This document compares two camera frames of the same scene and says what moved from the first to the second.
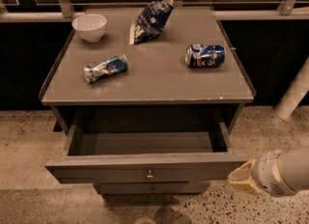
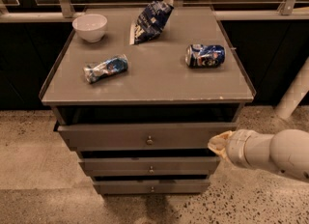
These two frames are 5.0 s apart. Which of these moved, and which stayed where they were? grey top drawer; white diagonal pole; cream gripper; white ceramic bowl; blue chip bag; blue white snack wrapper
Moved: grey top drawer; cream gripper
Stayed: white diagonal pole; white ceramic bowl; blue white snack wrapper; blue chip bag
